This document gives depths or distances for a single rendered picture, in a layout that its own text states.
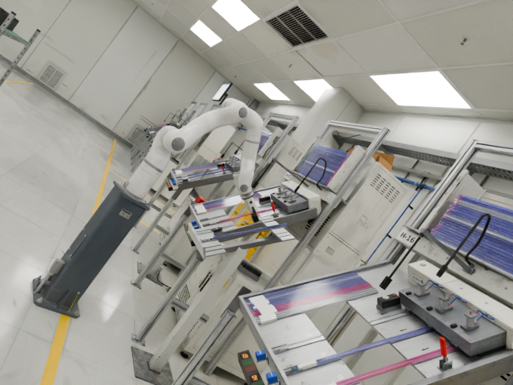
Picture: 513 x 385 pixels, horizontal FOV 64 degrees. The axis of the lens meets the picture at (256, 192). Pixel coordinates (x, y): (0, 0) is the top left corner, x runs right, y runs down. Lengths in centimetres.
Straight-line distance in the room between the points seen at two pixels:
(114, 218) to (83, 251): 23
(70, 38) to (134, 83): 172
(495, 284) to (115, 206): 169
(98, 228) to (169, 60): 912
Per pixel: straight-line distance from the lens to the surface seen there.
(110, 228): 224
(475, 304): 156
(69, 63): 1114
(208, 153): 711
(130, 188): 222
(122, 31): 1113
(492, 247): 166
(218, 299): 260
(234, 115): 222
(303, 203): 257
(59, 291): 239
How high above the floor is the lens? 112
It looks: 1 degrees down
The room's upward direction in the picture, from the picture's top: 36 degrees clockwise
